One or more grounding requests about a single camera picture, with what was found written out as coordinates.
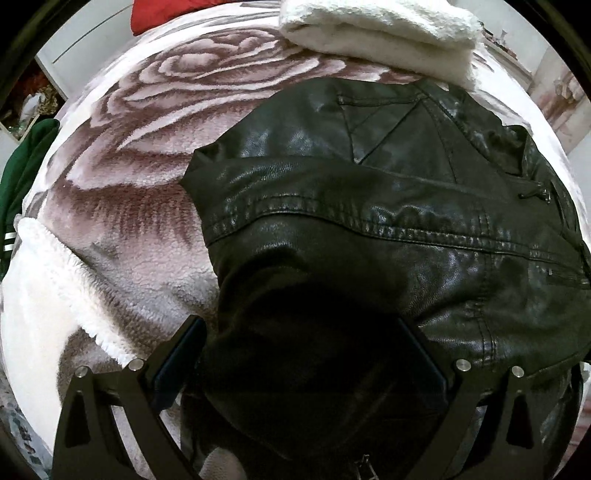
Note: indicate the white fluffy folded garment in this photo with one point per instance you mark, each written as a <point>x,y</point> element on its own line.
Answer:
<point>383,32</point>

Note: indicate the rose print fleece blanket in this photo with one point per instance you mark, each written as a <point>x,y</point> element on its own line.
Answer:
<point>129,194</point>

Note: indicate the green garment with white stripes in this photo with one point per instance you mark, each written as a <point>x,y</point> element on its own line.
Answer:
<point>21,175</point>

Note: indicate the black leather jacket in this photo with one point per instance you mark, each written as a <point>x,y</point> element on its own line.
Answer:
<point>369,258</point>

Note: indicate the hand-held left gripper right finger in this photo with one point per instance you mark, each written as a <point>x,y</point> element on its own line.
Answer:
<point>422,357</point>

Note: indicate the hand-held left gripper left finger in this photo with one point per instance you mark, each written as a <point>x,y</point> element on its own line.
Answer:
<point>178,357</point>

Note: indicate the red pillow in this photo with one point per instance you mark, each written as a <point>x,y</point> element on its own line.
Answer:
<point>154,14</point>

